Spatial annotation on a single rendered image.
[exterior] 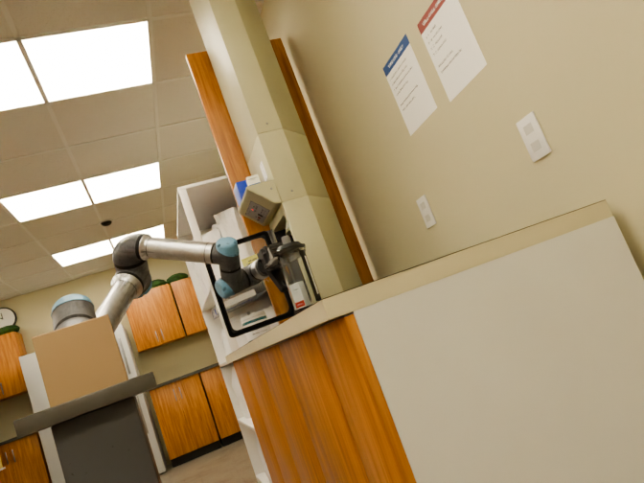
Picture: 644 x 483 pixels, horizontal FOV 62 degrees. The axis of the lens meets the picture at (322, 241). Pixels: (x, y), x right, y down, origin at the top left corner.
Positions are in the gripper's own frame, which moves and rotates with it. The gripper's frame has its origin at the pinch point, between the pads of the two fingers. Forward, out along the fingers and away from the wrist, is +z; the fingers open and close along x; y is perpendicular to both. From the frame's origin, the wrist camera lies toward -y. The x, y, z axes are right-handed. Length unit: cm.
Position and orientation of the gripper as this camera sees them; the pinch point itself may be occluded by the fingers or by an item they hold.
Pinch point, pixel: (291, 256)
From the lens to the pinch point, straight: 175.3
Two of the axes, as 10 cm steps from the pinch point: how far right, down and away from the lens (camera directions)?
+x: 8.1, -2.0, 5.5
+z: 4.8, -3.0, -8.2
